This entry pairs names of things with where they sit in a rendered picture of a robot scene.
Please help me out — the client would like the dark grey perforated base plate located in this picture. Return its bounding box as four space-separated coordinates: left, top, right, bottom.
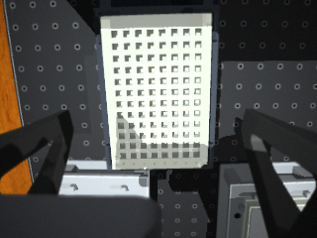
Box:
2 0 317 238

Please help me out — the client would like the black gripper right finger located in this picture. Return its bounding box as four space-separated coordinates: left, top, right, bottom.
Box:
241 109 317 238

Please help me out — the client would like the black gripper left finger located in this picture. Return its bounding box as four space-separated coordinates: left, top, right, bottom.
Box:
0 110 73 194

